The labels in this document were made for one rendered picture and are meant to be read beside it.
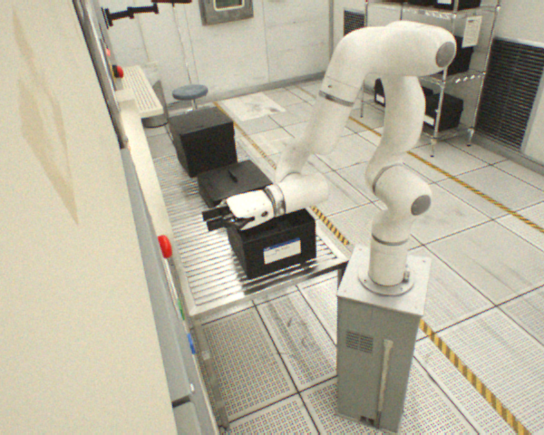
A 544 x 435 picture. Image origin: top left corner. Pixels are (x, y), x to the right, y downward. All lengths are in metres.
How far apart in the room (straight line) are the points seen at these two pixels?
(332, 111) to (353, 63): 0.11
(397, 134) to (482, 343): 1.48
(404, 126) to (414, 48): 0.21
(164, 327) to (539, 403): 2.07
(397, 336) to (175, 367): 1.25
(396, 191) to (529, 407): 1.34
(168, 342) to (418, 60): 0.85
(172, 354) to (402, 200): 0.95
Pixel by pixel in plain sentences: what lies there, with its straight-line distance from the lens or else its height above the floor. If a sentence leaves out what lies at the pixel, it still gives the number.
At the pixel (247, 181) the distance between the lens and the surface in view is 1.82.
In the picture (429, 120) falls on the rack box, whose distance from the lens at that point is 4.06.
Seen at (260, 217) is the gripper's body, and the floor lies 1.18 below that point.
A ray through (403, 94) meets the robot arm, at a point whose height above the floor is 1.41.
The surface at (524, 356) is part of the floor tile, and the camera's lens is 2.37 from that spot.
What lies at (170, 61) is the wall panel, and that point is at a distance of 5.52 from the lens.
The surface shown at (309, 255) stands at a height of 0.79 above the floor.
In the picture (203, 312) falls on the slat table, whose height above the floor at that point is 0.76.
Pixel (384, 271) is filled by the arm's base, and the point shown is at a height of 0.84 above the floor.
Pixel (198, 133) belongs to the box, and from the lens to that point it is 2.05.
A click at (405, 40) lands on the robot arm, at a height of 1.55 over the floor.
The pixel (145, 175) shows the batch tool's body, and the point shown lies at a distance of 1.39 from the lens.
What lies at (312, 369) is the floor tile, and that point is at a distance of 2.11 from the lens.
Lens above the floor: 1.75
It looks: 35 degrees down
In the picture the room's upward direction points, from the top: 6 degrees counter-clockwise
